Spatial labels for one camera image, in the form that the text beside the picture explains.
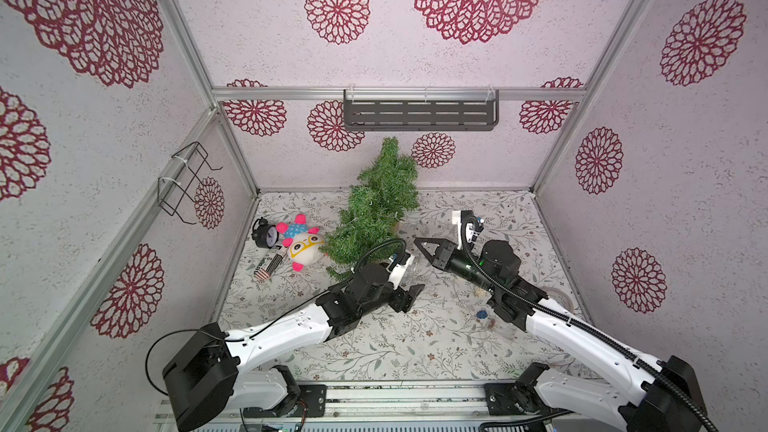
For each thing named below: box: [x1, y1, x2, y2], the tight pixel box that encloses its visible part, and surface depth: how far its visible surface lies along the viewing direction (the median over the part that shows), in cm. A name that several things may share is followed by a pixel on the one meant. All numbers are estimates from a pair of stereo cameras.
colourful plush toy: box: [276, 214, 325, 272], surface depth 97 cm
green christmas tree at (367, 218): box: [319, 184, 399, 279], surface depth 74 cm
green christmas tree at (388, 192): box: [353, 136, 419, 235], surface depth 89 cm
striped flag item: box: [253, 253, 283, 281], surface depth 97 cm
